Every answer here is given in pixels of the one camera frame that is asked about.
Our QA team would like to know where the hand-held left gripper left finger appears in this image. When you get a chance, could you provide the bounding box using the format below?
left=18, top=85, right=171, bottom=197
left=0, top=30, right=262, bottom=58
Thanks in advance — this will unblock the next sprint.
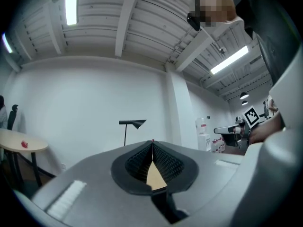
left=14, top=140, right=171, bottom=227

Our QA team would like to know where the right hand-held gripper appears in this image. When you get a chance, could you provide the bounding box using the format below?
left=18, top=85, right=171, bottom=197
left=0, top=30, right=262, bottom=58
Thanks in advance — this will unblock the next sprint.
left=214, top=105, right=259, bottom=150

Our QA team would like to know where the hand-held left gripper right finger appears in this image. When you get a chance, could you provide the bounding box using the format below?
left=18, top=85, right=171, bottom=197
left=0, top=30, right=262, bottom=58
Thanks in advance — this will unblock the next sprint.
left=152, top=140, right=246, bottom=227

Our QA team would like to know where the person's right forearm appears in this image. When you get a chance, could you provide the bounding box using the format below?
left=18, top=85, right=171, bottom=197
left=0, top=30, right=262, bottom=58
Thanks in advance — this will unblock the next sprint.
left=250, top=112, right=284, bottom=144

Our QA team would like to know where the row of clear water jugs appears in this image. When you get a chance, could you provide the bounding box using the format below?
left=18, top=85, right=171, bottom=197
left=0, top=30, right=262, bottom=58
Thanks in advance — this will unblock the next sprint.
left=211, top=137, right=225, bottom=154

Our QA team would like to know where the white water dispenser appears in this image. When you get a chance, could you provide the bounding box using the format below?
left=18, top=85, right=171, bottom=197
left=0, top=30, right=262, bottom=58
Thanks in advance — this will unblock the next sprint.
left=195, top=117, right=212, bottom=152

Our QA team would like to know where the long ceiling light tube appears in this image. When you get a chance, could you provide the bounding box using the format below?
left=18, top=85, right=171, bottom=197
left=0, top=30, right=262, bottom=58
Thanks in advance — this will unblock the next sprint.
left=210, top=45, right=250, bottom=75
left=64, top=0, right=80, bottom=26
left=1, top=33, right=14, bottom=54

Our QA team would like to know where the black desk lamp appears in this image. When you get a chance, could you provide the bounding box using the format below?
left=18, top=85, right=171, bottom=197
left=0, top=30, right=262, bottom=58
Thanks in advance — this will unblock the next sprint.
left=118, top=119, right=147, bottom=147

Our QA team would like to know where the round wooden table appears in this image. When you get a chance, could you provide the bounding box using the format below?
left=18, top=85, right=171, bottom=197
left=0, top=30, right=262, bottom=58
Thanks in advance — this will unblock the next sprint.
left=0, top=128, right=49, bottom=188

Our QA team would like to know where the person's black clothing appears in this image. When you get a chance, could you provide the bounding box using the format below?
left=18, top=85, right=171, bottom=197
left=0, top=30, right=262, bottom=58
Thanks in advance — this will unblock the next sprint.
left=233, top=0, right=303, bottom=87

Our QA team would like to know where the person's head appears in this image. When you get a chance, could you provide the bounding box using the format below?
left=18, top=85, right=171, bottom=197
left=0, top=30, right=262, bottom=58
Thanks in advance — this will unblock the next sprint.
left=195, top=0, right=237, bottom=28

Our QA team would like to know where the black head-worn camera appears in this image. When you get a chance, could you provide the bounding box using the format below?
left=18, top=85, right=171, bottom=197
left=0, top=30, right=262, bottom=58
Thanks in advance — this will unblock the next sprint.
left=187, top=12, right=201, bottom=31

